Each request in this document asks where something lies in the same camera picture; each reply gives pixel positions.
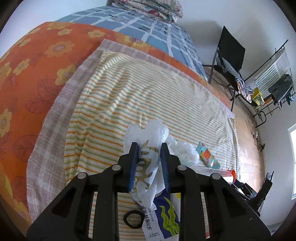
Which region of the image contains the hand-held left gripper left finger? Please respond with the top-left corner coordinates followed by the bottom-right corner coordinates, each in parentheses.
top-left (26, 142), bottom-right (141, 241)

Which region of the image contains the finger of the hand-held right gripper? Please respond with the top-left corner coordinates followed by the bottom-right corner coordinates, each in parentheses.
top-left (234, 181), bottom-right (255, 200)

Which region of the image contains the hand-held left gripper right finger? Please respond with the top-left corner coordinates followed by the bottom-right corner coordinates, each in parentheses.
top-left (161, 142), bottom-right (271, 241)

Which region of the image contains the white tissue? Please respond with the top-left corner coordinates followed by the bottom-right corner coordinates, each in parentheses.
top-left (165, 134), bottom-right (200, 166)

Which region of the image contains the white printed plastic bag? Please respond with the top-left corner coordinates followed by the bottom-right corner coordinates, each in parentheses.
top-left (124, 119), bottom-right (170, 209)

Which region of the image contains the clear plastic bottle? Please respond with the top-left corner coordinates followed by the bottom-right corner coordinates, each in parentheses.
top-left (193, 165), bottom-right (237, 184)

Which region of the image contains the colourful snack packet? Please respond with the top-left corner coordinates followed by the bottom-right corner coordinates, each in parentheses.
top-left (196, 141), bottom-right (221, 169)

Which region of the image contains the blue green soup packet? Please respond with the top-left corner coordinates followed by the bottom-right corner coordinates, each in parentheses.
top-left (132, 191), bottom-right (181, 241)

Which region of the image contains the window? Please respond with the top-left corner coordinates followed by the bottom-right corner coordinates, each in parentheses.
top-left (287, 124), bottom-right (296, 201)

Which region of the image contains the striped towel blanket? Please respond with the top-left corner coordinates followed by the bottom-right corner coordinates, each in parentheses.
top-left (26, 39), bottom-right (241, 241)

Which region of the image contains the yellow box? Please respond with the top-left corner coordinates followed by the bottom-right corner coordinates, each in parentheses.
top-left (251, 88), bottom-right (264, 107)

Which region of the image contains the dark hanging clothing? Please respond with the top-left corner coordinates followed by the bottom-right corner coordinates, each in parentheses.
top-left (269, 75), bottom-right (295, 106)

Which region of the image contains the black metal drying rack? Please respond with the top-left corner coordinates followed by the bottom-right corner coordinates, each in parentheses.
top-left (240, 39), bottom-right (296, 128)

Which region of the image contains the striped cloth on chair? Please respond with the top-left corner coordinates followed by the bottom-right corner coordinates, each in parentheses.
top-left (216, 57), bottom-right (254, 102)

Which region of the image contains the white striped hanging cloth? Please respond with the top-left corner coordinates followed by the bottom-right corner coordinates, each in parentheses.
top-left (254, 50), bottom-right (292, 92)

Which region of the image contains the orange floral bedsheet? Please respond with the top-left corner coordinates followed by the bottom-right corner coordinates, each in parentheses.
top-left (0, 21), bottom-right (236, 225)

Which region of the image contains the black folding chair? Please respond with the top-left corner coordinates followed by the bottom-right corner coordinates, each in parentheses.
top-left (208, 25), bottom-right (246, 112)

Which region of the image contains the blue plaid bedsheet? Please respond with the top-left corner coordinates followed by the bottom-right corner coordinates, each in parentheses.
top-left (57, 5), bottom-right (208, 81)

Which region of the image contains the folded floral quilt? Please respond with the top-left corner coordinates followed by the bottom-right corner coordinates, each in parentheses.
top-left (111, 0), bottom-right (184, 24)

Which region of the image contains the black rubber ring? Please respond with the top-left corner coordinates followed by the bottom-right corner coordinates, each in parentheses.
top-left (123, 210), bottom-right (142, 229)

